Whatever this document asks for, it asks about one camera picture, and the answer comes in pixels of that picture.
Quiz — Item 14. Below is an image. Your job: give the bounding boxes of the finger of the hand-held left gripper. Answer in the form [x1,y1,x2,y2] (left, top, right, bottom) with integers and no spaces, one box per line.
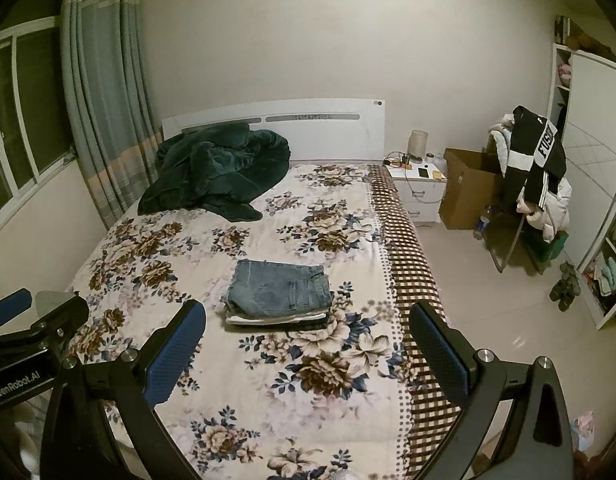
[32,290,91,348]
[0,288,34,330]

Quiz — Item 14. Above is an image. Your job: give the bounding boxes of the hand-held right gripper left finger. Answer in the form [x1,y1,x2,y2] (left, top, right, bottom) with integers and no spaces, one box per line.
[38,299,209,480]

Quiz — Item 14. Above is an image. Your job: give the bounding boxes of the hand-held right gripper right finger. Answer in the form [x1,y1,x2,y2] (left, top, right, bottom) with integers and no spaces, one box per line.
[409,301,575,480]

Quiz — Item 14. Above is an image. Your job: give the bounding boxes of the blue jeans pants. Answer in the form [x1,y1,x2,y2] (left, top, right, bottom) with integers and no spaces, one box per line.
[225,259,335,318]

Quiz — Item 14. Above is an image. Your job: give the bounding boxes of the bed with floral sheet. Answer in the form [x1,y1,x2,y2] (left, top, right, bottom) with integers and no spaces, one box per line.
[63,160,464,480]

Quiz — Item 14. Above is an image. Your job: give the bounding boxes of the stack of folded clothes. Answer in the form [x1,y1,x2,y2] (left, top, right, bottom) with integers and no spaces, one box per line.
[222,304,334,332]

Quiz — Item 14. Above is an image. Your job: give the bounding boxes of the plastic water bottle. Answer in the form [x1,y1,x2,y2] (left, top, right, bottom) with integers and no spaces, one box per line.
[474,205,494,241]

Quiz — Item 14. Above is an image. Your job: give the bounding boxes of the pair of dark slippers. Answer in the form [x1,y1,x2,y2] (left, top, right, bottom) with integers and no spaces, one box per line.
[549,261,582,309]

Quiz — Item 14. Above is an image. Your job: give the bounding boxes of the green storage bin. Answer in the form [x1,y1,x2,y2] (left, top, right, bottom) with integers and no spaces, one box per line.
[520,230,570,273]

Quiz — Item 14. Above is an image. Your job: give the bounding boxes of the white nightstand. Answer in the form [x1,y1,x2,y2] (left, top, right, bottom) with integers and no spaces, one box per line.
[385,154,448,225]

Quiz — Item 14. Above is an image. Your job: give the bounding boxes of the brown cardboard box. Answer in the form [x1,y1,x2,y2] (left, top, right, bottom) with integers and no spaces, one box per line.
[439,148,506,231]

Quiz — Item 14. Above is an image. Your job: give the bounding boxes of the pink plastic bag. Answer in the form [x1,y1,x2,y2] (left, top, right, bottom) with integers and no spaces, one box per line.
[570,410,597,453]

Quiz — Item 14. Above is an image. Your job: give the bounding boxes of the chair piled with clothes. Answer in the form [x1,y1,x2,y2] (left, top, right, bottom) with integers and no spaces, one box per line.
[488,115,572,243]

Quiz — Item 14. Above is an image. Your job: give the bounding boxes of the teal folded clothes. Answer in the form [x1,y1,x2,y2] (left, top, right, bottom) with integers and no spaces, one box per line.
[594,256,616,297]

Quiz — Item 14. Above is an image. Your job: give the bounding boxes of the dark green blanket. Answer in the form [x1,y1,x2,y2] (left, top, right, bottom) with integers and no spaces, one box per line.
[138,122,292,223]

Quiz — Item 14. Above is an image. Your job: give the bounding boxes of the white framed window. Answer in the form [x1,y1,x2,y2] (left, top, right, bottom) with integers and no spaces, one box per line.
[0,15,79,226]

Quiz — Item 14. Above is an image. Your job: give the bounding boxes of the grey striped curtain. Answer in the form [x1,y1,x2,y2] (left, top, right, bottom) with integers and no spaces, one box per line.
[60,0,164,231]

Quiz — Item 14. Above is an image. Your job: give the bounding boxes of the beige table lamp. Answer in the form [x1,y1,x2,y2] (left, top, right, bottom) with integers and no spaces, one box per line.
[409,130,429,162]

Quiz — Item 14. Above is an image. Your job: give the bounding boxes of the black and white jacket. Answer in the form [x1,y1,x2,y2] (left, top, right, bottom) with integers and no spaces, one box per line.
[503,106,567,211]

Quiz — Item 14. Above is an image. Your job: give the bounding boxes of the white wardrobe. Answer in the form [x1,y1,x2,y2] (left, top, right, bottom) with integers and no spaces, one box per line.
[545,42,616,331]

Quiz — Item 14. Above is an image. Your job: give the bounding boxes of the white bed headboard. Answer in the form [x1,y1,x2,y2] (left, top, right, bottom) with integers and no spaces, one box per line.
[161,99,386,163]

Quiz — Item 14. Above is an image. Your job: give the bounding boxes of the boxes above wardrobe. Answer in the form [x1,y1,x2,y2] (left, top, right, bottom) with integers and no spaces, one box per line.
[554,15,616,62]

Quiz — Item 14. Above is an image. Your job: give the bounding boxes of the metal frame chair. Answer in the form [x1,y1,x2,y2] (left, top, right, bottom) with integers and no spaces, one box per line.
[489,205,554,274]

